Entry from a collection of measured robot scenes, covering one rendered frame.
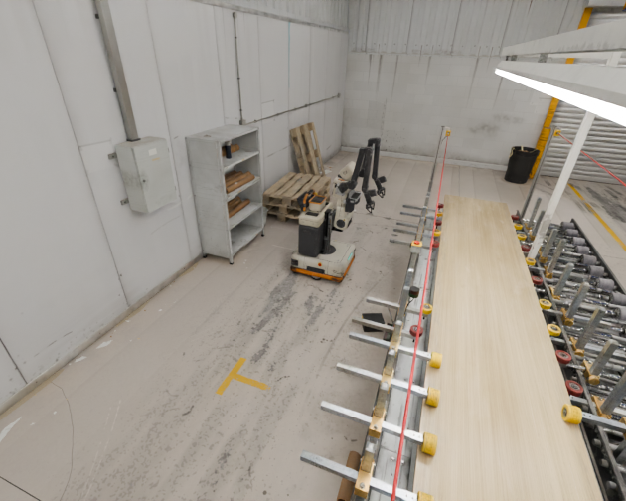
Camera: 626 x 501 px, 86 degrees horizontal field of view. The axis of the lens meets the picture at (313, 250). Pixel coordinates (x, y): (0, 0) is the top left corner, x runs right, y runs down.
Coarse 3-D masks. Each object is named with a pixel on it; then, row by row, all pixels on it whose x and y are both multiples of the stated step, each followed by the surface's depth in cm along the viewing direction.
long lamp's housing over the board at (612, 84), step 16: (512, 64) 178; (528, 64) 139; (544, 64) 114; (560, 64) 96; (576, 64) 106; (544, 80) 103; (560, 80) 86; (576, 80) 76; (592, 80) 68; (608, 80) 61; (624, 80) 56; (592, 96) 65; (608, 96) 58; (624, 96) 53
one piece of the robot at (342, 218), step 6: (336, 180) 359; (342, 180) 358; (348, 192) 370; (342, 198) 372; (342, 204) 377; (336, 210) 379; (342, 210) 376; (336, 216) 382; (342, 216) 379; (348, 216) 383; (336, 222) 385; (342, 222) 382; (348, 222) 383; (342, 228) 386
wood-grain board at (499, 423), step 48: (480, 240) 321; (480, 288) 253; (528, 288) 255; (432, 336) 208; (480, 336) 210; (528, 336) 211; (432, 384) 178; (480, 384) 179; (528, 384) 180; (432, 432) 155; (480, 432) 156; (528, 432) 156; (576, 432) 157; (432, 480) 138; (480, 480) 138; (528, 480) 139; (576, 480) 139
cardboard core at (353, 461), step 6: (354, 456) 225; (360, 456) 227; (348, 462) 222; (354, 462) 222; (354, 468) 219; (342, 480) 214; (348, 480) 212; (342, 486) 210; (348, 486) 209; (342, 492) 206; (348, 492) 207; (342, 498) 203; (348, 498) 204
